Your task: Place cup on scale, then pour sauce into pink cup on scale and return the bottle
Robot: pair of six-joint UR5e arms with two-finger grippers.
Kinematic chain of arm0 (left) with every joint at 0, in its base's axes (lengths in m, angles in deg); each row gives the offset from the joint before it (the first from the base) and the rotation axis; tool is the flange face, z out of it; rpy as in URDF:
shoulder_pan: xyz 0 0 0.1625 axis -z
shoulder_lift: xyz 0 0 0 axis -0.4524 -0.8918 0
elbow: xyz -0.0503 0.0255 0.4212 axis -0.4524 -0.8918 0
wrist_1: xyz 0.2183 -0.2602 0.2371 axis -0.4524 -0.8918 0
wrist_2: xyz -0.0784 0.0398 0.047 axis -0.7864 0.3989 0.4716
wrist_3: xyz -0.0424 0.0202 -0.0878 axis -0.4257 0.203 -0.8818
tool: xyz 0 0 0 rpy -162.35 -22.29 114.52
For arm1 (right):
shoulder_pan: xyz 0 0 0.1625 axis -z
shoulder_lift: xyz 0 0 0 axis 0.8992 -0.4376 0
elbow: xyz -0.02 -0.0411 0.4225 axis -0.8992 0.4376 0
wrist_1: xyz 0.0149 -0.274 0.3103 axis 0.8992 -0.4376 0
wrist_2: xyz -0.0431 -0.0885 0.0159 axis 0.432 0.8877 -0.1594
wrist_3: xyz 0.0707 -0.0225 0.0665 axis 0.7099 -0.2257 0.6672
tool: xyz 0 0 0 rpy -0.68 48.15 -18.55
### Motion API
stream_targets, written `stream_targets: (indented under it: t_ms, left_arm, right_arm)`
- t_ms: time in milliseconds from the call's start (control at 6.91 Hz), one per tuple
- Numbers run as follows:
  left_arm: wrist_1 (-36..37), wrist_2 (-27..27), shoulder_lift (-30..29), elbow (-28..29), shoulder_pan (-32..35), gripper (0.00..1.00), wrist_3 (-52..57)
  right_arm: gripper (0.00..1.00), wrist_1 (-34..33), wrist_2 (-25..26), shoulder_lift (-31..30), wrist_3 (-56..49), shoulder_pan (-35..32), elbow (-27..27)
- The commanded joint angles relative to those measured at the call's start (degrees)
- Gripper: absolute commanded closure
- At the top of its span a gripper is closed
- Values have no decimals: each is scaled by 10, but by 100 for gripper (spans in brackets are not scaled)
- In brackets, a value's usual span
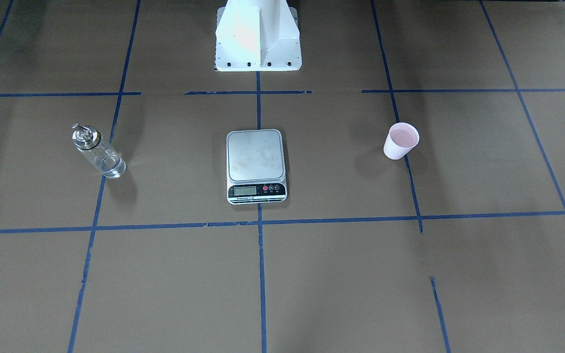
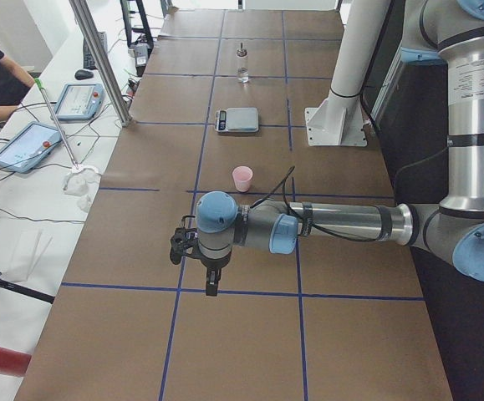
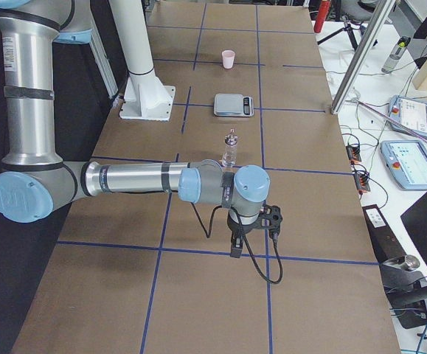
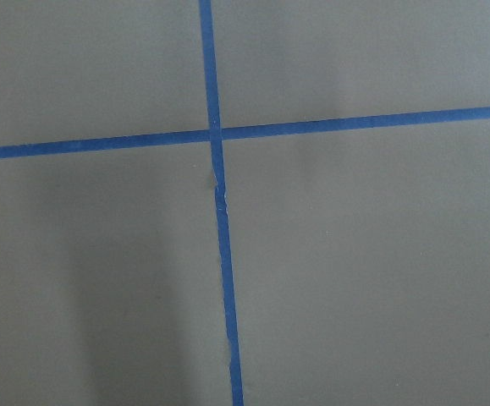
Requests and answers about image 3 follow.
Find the silver digital kitchen scale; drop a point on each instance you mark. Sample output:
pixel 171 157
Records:
pixel 233 105

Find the aluminium frame post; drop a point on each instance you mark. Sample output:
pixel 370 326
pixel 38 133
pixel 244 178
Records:
pixel 374 27

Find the clear glass sauce bottle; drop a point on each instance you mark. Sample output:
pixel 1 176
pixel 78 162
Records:
pixel 230 152

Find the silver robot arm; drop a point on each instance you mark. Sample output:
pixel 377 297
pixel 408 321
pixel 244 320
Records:
pixel 36 181

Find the red cylinder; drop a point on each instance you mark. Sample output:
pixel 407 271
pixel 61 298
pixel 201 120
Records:
pixel 321 15

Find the teach pendant tablet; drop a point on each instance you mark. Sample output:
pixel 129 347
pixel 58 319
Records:
pixel 407 163
pixel 411 113

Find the black clamp stand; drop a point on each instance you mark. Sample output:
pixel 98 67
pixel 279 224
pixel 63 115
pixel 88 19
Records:
pixel 404 286

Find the white pillar with base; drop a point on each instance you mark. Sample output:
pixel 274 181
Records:
pixel 145 97

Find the pink plastic cup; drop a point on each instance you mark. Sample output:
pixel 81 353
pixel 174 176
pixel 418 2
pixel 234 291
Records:
pixel 228 58

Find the far teach pendant tablet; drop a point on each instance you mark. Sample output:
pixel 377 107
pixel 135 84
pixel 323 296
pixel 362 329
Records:
pixel 411 113

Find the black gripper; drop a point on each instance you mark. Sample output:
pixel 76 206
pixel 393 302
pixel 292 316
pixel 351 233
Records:
pixel 240 228

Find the clear water bottle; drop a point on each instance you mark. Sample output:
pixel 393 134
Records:
pixel 396 54

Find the long metal rod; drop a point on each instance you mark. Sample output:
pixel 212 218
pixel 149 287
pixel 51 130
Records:
pixel 392 121

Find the near teach pendant tablet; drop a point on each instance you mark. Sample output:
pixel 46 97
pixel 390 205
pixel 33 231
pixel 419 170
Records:
pixel 407 163

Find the orange black connector block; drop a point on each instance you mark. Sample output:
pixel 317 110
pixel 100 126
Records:
pixel 360 174

